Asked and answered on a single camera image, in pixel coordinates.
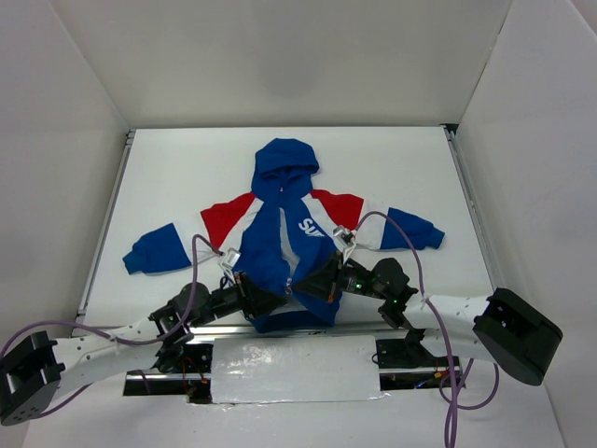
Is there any silver metal zipper slider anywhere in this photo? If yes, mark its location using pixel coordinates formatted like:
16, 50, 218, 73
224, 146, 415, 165
284, 277, 293, 296

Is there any blue red white hooded jacket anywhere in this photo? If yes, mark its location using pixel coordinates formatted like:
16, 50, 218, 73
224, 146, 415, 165
123, 138, 445, 333

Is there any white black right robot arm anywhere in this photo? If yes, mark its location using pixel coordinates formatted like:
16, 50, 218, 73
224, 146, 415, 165
294, 253, 563, 386

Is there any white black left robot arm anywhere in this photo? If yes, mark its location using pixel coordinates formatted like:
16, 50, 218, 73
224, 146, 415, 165
1, 273, 286, 426

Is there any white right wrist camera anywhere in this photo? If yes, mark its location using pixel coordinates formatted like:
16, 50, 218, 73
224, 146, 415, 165
333, 226, 357, 264

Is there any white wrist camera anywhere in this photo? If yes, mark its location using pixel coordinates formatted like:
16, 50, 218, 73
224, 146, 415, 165
333, 226, 357, 264
218, 248, 241, 271

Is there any aluminium front frame rail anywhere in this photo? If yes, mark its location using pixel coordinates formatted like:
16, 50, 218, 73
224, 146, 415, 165
190, 322, 409, 342

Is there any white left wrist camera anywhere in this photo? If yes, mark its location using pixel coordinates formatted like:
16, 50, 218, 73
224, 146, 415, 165
218, 248, 241, 271

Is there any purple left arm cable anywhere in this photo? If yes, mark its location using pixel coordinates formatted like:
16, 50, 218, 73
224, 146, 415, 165
0, 232, 225, 416

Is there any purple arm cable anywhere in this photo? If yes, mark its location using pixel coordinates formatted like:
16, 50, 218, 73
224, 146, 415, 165
354, 211, 500, 448
0, 232, 225, 416

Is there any aluminium left side rail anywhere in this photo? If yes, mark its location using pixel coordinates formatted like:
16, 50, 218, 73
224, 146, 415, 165
76, 130, 136, 320

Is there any aluminium right side rail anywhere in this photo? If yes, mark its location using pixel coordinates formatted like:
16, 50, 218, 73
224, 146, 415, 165
440, 123, 507, 294

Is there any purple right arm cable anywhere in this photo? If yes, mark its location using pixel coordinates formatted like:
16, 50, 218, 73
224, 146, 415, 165
354, 211, 500, 448

